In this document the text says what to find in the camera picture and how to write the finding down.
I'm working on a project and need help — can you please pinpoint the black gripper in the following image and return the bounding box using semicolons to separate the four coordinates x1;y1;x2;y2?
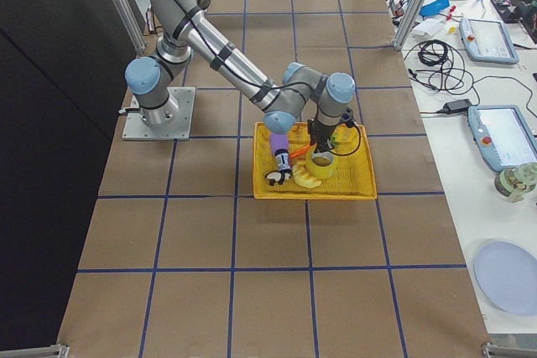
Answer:
307;119;340;153

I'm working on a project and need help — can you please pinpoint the yellow tape roll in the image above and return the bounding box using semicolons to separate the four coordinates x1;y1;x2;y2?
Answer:
305;148;339;179

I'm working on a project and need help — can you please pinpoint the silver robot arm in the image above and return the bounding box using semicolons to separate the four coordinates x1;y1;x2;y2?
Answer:
125;0;357;153

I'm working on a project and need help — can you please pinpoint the toy carrot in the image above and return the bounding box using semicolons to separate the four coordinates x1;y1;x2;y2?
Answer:
289;137;336;159

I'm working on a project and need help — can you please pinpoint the toy croissant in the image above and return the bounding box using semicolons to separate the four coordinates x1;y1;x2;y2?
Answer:
292;161;322;189

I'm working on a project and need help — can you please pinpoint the small drink can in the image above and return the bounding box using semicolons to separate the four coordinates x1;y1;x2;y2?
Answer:
274;148;292;173

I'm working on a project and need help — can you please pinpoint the purple foam block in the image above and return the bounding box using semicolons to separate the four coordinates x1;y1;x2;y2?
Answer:
269;132;289;154

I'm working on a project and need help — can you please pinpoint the yellow plastic basket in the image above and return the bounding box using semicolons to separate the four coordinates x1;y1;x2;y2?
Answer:
253;122;377;200

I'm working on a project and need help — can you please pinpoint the panda plush toy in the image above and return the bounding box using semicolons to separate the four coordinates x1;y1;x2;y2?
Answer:
265;169;292;186

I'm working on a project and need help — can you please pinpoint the black power adapter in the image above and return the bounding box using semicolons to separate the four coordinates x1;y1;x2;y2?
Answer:
442;99;472;115

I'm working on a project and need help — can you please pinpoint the blue box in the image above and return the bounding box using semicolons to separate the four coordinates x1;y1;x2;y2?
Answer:
419;0;450;18

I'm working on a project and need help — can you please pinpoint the lower teach pendant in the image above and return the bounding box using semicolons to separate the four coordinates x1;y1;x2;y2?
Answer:
467;105;536;172

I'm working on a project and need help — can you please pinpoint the teach pendant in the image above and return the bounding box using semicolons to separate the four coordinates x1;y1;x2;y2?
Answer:
459;18;519;65
467;105;536;172

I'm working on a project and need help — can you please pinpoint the upper teach pendant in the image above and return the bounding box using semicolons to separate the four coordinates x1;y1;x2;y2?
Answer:
459;18;519;65

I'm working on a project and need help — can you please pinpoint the glass jar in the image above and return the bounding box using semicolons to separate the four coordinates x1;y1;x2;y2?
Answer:
494;163;536;202

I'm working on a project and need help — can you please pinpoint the light blue plate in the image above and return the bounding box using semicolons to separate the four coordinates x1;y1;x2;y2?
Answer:
473;241;536;316

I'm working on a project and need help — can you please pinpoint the black coiled cable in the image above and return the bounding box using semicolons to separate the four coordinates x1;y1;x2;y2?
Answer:
409;39;479;95

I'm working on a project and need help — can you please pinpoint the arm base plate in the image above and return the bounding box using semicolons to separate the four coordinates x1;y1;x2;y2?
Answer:
122;87;196;141

